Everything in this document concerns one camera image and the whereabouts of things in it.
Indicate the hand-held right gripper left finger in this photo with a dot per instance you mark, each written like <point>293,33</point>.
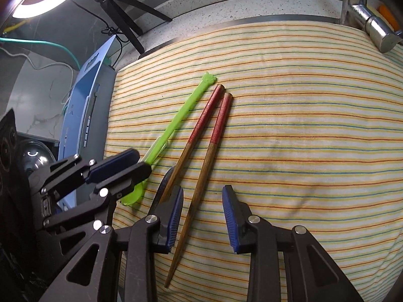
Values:
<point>175,220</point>

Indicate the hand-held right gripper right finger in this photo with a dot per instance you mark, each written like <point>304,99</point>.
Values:
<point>231,223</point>

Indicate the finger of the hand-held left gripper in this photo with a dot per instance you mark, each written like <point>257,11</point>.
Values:
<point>126,177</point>
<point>116,163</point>

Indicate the green plastic spoon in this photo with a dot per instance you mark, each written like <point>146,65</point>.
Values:
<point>189,107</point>

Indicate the red-tipped wooden chopstick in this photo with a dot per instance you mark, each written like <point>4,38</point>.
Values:
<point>204,116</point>
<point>217,129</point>

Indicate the glass pot lid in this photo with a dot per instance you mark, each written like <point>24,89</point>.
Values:
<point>34,157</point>

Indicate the small white plastic spoon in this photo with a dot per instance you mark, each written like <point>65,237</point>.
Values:
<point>160,148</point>

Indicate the blue plastic panel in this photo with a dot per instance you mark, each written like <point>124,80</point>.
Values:
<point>78,100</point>

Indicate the yellow striped cloth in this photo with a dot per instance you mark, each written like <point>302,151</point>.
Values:
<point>299,163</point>

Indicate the black tripod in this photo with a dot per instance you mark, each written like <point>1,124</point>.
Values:
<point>126,19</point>

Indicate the metal faucet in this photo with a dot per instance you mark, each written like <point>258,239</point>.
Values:
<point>377,28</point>

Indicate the orange object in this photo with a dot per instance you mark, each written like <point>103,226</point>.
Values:
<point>388,15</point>

